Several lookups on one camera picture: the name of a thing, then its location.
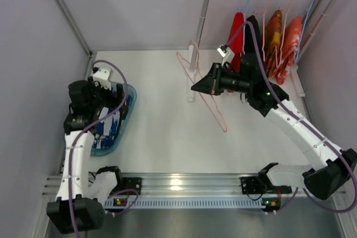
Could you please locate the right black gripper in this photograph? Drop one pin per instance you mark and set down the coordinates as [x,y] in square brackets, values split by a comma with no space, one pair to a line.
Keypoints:
[216,79]

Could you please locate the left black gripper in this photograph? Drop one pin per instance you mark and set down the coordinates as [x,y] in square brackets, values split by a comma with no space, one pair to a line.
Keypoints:
[117,93]

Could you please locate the blue patterned trousers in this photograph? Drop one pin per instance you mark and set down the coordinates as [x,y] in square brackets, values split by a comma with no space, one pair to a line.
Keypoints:
[106,131]

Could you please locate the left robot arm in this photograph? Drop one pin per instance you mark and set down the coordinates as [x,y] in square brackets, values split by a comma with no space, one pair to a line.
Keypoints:
[78,206]

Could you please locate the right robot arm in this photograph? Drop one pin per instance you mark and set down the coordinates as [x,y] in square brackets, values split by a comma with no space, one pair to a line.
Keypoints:
[329,166]

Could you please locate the red trousers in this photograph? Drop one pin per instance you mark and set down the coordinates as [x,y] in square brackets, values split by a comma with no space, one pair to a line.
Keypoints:
[236,40]

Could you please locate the orange yellow patterned trousers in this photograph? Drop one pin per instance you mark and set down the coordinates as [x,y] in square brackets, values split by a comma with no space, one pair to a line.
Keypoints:
[272,43]

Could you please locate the orange white patterned trousers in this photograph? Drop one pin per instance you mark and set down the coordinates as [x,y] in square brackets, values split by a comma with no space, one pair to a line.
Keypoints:
[290,47]

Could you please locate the teal plastic bin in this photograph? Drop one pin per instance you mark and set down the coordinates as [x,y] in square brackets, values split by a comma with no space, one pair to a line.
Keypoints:
[132,92]

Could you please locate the silver clothes rack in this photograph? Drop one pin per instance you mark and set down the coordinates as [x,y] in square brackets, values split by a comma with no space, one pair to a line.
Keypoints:
[194,45]

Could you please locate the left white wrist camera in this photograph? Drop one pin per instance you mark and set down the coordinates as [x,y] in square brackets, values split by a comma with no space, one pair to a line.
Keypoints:
[102,76]

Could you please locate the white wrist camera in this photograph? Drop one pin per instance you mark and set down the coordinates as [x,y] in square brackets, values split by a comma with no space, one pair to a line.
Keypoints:
[102,76]
[226,53]

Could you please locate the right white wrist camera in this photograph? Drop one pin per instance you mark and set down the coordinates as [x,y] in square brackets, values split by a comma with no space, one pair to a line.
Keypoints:
[226,53]

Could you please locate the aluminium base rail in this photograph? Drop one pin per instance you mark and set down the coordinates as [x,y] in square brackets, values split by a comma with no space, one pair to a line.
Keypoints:
[185,191]

